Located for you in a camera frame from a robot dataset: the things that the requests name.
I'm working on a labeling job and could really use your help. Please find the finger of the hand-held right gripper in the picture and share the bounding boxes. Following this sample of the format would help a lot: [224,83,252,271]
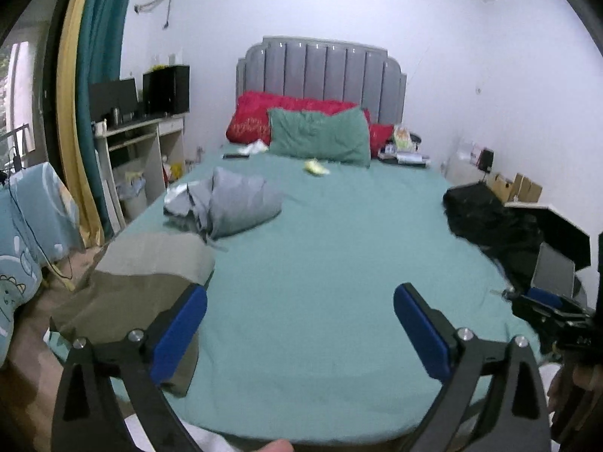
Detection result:
[516,313,592,354]
[511,289,595,321]

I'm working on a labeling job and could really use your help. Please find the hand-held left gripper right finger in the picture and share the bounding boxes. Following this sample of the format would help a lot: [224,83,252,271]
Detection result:
[393,283,552,452]

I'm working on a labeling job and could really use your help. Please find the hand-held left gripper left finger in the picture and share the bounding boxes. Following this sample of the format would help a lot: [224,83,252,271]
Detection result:
[52,283,209,452]

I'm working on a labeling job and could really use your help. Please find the olive green hooded jacket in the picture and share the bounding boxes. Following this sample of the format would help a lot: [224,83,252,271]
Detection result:
[49,232,216,397]

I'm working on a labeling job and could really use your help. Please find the black clothes pile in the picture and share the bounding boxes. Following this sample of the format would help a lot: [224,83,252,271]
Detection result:
[443,183,542,288]

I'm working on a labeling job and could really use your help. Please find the person's right hand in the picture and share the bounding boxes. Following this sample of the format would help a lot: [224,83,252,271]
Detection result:
[548,365,595,434]

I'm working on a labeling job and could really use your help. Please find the person's left hand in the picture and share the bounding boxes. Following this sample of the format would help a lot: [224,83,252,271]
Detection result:
[236,439,295,452]

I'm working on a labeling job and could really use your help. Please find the black cardboard panel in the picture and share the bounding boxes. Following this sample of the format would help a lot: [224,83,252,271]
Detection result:
[506,202,592,271]

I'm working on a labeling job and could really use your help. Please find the brown cardboard box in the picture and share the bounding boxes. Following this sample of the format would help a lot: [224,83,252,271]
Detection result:
[513,173,542,202]
[487,173,514,201]

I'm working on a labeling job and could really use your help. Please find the bed with green sheet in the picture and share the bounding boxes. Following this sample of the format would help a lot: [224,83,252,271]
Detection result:
[47,151,542,444]

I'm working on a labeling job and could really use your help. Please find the trash bin with liner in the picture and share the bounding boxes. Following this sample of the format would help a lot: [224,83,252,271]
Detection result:
[115,183,149,220]

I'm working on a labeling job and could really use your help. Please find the grey crumpled garment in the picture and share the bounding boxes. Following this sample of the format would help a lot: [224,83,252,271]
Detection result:
[163,166,283,248]

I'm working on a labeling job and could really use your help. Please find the white small box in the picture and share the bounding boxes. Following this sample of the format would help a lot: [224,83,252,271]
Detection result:
[456,139,481,163]

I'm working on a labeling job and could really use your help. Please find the blue printed blanket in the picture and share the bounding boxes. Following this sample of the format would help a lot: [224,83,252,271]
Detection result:
[0,162,86,368]

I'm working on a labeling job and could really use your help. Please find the green snack bag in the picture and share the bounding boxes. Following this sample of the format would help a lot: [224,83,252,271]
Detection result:
[392,125,415,151]

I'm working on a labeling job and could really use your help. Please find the small red pillow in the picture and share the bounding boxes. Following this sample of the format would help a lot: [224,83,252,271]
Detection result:
[369,123,394,158]

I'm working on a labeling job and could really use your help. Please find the white computer desk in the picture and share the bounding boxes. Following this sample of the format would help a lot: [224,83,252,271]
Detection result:
[93,115,187,228]

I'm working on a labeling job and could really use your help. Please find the large red pillow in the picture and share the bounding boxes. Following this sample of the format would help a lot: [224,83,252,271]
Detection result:
[226,90,373,144]

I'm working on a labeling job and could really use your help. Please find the green pillow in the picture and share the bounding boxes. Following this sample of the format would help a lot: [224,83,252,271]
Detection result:
[267,107,371,168]

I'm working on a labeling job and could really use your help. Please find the black computer monitor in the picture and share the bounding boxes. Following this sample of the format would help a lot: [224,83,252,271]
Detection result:
[89,78,138,123]

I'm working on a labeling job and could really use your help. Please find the black computer tower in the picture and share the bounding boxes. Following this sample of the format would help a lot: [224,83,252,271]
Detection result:
[142,65,190,116]

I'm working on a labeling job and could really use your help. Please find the yellow curtain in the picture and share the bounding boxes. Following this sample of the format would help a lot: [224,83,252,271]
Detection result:
[55,0,107,246]

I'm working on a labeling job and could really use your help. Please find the grey padded headboard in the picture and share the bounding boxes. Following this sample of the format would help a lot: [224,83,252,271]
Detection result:
[236,35,407,125]

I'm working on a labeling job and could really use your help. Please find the teal curtain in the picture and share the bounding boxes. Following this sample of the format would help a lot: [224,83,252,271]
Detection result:
[75,0,142,246]

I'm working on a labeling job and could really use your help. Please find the glass balcony door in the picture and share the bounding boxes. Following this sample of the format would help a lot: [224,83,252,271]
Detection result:
[0,0,71,175]

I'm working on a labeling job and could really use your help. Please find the air conditioner pipe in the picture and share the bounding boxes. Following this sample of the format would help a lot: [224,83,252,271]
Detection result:
[134,0,173,29]

